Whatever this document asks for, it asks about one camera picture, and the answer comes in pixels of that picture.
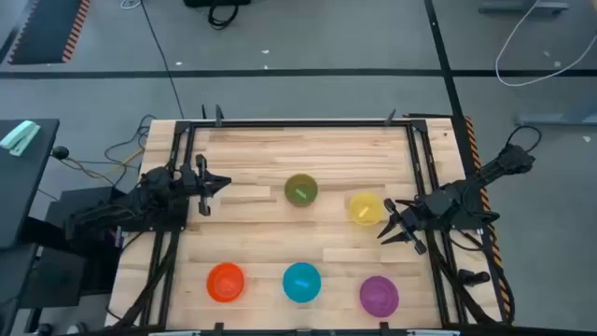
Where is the black equipment box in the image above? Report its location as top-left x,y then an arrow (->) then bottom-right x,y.
18,186 -> 127,309

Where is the teal plastic bowl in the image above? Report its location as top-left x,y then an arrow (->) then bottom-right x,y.
282,261 -> 323,304

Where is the long thin black floor cable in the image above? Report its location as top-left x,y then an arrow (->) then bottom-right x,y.
138,0 -> 186,120

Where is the tangled black cable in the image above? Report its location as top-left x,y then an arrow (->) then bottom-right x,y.
103,114 -> 158,189

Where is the grey metal table foot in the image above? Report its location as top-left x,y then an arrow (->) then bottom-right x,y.
478,0 -> 571,15
514,100 -> 597,128

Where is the black metal table frame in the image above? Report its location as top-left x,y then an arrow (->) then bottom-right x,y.
114,119 -> 503,336

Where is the coiled black cable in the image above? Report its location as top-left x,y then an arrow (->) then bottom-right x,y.
207,4 -> 241,32

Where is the mint green stapler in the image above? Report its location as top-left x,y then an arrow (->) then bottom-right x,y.
0,119 -> 42,158

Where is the black right arm cable loop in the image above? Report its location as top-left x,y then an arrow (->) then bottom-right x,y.
506,124 -> 543,155

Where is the black side desk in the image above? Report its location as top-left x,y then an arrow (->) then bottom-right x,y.
0,119 -> 61,253

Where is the black clamp handle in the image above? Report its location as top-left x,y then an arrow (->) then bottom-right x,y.
457,269 -> 493,287

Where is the orange plastic bowl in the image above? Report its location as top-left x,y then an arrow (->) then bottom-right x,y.
206,261 -> 246,303

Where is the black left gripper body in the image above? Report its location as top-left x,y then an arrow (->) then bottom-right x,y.
179,153 -> 213,217

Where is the black orange-edged floor mat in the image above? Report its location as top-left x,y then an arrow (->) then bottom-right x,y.
7,0 -> 91,65

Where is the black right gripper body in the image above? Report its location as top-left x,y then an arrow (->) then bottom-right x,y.
383,195 -> 433,256

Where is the green plastic bowl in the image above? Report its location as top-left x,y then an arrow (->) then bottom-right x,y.
284,173 -> 320,208

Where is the black orange striped cable cover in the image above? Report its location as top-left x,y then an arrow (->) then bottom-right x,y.
464,116 -> 514,326

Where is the black floor box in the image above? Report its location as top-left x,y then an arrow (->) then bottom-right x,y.
183,0 -> 252,7

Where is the purple plastic bowl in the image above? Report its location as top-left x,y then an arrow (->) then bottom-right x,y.
359,275 -> 401,319

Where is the yellow cable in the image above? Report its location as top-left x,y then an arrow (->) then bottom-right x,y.
69,147 -> 146,181

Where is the long white floor cable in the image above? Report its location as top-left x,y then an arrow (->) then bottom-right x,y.
494,0 -> 597,89

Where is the yellow plastic bowl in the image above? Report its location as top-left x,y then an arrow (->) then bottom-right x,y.
348,192 -> 385,228

